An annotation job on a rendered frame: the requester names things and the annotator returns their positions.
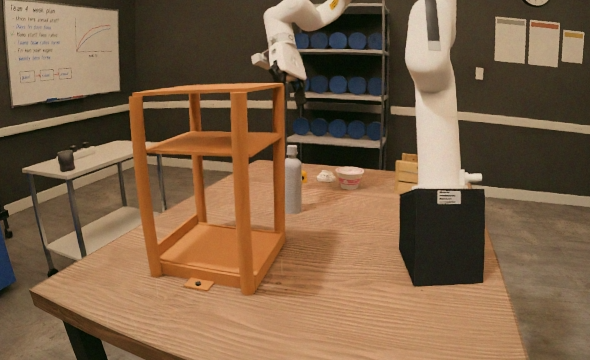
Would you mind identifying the orange wooden shelving unit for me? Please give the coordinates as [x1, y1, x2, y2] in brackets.
[129, 83, 286, 295]

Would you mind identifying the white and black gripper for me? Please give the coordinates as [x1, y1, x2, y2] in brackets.
[268, 41, 307, 107]

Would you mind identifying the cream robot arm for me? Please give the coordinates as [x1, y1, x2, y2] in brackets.
[264, 0, 482, 189]

